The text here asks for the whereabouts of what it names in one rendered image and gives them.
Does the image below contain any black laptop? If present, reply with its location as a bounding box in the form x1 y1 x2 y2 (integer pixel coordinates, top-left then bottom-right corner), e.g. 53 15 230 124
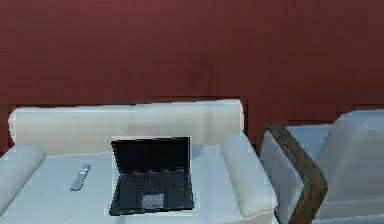
108 135 195 217

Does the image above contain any white sofa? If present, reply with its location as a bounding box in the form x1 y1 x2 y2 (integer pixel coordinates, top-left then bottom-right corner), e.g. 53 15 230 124
0 98 280 224

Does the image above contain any white armchair with wooden arms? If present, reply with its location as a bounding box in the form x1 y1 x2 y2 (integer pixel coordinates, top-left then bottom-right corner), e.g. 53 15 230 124
259 109 384 224

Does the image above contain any grey remote control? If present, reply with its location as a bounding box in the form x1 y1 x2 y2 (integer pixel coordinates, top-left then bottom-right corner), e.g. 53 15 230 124
69 163 92 192

